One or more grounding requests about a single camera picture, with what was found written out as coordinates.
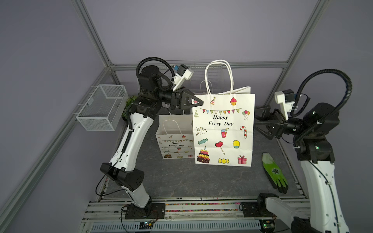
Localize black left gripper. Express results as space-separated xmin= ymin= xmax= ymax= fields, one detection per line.
xmin=156 ymin=87 xmax=204 ymax=112

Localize large white party paper bag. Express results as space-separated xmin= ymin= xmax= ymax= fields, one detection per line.
xmin=192 ymin=60 xmax=255 ymax=168

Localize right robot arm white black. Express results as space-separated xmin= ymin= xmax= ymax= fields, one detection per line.
xmin=254 ymin=69 xmax=353 ymax=233

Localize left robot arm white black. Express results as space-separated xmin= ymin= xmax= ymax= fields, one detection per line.
xmin=100 ymin=57 xmax=203 ymax=219

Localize small white party paper bag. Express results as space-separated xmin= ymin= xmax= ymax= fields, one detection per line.
xmin=155 ymin=115 xmax=195 ymax=159

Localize green black work glove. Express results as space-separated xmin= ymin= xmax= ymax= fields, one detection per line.
xmin=262 ymin=153 xmax=288 ymax=194

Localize potted plant with pink flower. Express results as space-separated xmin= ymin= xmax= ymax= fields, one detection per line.
xmin=122 ymin=95 xmax=137 ymax=121

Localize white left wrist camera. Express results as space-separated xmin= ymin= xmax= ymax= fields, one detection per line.
xmin=173 ymin=64 xmax=194 ymax=91

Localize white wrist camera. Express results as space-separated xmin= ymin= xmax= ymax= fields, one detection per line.
xmin=274 ymin=89 xmax=298 ymax=121
xmin=173 ymin=64 xmax=194 ymax=91

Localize white wire wall shelf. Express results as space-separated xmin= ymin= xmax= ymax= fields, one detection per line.
xmin=136 ymin=57 xmax=226 ymax=93

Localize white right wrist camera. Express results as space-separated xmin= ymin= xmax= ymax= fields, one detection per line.
xmin=274 ymin=89 xmax=298 ymax=121

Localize white wire side basket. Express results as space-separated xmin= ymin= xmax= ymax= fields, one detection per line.
xmin=76 ymin=84 xmax=128 ymax=132

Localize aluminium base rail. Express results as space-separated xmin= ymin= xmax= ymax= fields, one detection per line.
xmin=78 ymin=197 xmax=289 ymax=233

